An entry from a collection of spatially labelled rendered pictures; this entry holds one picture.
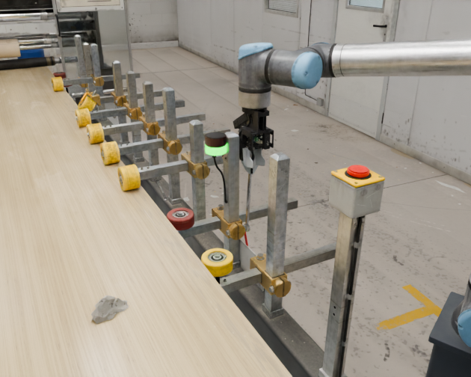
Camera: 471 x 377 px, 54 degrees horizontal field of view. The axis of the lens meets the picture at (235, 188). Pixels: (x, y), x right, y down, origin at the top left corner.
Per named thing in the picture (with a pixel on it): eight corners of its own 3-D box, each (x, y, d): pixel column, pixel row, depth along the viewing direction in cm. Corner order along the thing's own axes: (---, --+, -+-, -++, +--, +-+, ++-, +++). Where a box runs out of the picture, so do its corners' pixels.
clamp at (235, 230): (225, 218, 151) (225, 205, 148) (245, 238, 140) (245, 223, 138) (210, 222, 148) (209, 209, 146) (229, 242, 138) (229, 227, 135)
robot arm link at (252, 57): (264, 46, 116) (231, 43, 121) (263, 96, 121) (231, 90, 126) (281, 42, 123) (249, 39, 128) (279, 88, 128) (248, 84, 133)
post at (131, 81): (142, 166, 231) (132, 69, 211) (143, 169, 229) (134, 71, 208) (135, 167, 230) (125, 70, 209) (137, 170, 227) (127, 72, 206)
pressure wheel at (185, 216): (189, 235, 145) (188, 203, 140) (199, 248, 139) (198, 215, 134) (165, 242, 142) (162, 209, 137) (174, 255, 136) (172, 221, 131)
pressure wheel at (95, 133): (99, 118, 191) (104, 133, 187) (99, 132, 197) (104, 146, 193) (84, 120, 188) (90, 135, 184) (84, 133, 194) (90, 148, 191)
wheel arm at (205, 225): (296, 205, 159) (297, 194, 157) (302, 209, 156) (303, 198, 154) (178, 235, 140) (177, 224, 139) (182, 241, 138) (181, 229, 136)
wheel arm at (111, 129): (202, 118, 213) (202, 111, 212) (205, 120, 210) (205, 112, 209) (93, 135, 192) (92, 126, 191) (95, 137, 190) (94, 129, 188)
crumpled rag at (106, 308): (111, 292, 104) (110, 284, 103) (133, 304, 100) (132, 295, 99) (79, 315, 97) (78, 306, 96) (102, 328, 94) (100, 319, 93)
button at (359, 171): (358, 171, 87) (359, 163, 86) (373, 179, 84) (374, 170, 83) (342, 175, 85) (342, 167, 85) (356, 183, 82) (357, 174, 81)
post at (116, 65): (128, 149, 251) (118, 60, 230) (129, 152, 248) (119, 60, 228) (121, 150, 250) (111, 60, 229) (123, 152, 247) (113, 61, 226)
